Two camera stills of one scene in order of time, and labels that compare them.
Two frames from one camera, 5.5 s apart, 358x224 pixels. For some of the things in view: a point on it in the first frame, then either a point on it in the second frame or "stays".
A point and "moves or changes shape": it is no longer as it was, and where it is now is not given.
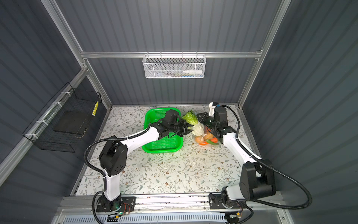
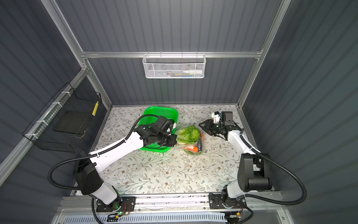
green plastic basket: (164, 144) moves or changes shape
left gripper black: (185, 125) → (173, 141)
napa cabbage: (191, 118) → (189, 135)
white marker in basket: (194, 71) stays
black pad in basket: (72, 122) stays
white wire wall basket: (174, 66) stays
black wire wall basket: (67, 116) stays
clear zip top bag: (202, 136) moves or changes shape
